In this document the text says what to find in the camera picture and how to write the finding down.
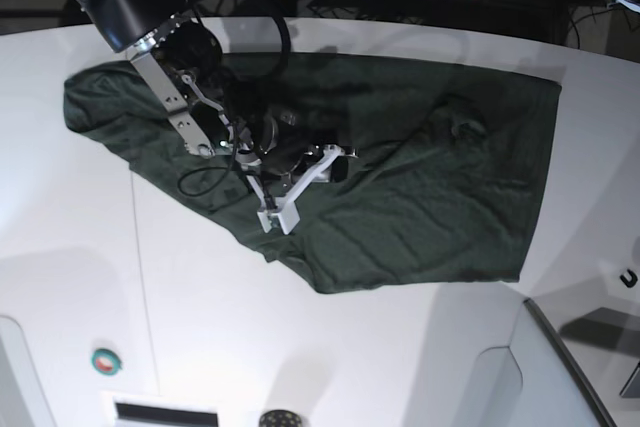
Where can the dark green t-shirt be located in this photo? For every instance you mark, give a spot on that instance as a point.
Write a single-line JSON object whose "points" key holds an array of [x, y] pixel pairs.
{"points": [[447, 184]]}

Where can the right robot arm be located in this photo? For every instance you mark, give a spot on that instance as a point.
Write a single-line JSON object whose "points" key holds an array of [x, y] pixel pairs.
{"points": [[212, 108]]}

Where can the black U-shaped hook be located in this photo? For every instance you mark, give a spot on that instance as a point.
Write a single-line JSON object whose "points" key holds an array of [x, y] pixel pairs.
{"points": [[629, 278]]}

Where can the black perforated round object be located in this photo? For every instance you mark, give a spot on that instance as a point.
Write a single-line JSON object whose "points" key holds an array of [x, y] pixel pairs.
{"points": [[280, 418]]}

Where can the grey metal tray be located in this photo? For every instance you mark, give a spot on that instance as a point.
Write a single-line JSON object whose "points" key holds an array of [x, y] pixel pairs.
{"points": [[602, 339]]}

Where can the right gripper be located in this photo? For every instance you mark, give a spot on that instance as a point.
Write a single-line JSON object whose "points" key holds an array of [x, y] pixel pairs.
{"points": [[276, 144]]}

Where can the green tape roll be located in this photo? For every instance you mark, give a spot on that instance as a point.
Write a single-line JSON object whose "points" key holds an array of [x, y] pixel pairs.
{"points": [[106, 362]]}

